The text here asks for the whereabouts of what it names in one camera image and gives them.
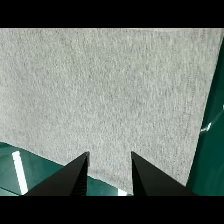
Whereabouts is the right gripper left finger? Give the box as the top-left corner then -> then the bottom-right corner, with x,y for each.
23,151 -> 91,197

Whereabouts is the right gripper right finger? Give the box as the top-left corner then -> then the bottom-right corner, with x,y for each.
130,151 -> 198,197

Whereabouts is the light grey garment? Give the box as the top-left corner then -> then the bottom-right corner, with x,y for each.
0,27 -> 224,195

